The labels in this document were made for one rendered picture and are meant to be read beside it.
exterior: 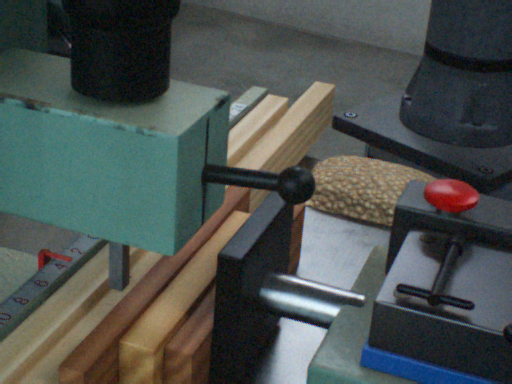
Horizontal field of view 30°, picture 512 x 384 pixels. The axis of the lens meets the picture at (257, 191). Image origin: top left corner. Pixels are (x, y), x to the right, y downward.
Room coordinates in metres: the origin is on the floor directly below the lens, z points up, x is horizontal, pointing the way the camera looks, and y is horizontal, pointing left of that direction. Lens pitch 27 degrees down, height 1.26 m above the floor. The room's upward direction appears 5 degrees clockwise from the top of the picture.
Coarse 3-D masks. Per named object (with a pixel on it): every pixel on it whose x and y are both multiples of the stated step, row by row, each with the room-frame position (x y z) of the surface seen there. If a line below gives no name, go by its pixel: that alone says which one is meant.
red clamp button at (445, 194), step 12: (444, 180) 0.49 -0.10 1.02; (456, 180) 0.50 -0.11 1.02; (432, 192) 0.48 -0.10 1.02; (444, 192) 0.48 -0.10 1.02; (456, 192) 0.48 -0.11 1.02; (468, 192) 0.48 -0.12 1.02; (432, 204) 0.48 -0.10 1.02; (444, 204) 0.47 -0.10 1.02; (456, 204) 0.47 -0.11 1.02; (468, 204) 0.47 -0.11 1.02
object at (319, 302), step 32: (256, 224) 0.48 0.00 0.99; (288, 224) 0.51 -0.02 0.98; (224, 256) 0.44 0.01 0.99; (256, 256) 0.46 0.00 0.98; (288, 256) 0.52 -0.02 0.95; (224, 288) 0.44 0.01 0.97; (256, 288) 0.47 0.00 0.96; (288, 288) 0.47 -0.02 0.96; (320, 288) 0.47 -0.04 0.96; (224, 320) 0.44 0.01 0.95; (256, 320) 0.47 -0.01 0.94; (320, 320) 0.46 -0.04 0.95; (224, 352) 0.44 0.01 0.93; (256, 352) 0.48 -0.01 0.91
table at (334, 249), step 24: (312, 168) 0.76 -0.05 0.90; (312, 216) 0.67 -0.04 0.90; (336, 216) 0.67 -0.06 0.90; (312, 240) 0.63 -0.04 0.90; (336, 240) 0.64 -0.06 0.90; (360, 240) 0.64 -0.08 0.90; (384, 240) 0.64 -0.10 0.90; (312, 264) 0.60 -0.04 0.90; (336, 264) 0.60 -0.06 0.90; (360, 264) 0.60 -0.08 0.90; (288, 336) 0.51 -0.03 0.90; (312, 336) 0.51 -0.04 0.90; (264, 360) 0.48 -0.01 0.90; (288, 360) 0.48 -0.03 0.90
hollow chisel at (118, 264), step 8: (112, 248) 0.47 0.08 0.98; (120, 248) 0.47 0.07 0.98; (128, 248) 0.47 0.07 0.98; (112, 256) 0.47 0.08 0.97; (120, 256) 0.47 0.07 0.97; (128, 256) 0.48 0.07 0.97; (112, 264) 0.47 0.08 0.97; (120, 264) 0.47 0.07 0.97; (128, 264) 0.48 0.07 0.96; (112, 272) 0.47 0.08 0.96; (120, 272) 0.47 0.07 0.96; (128, 272) 0.48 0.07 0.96; (112, 280) 0.47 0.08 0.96; (120, 280) 0.47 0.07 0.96; (128, 280) 0.48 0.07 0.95; (120, 288) 0.47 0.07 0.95
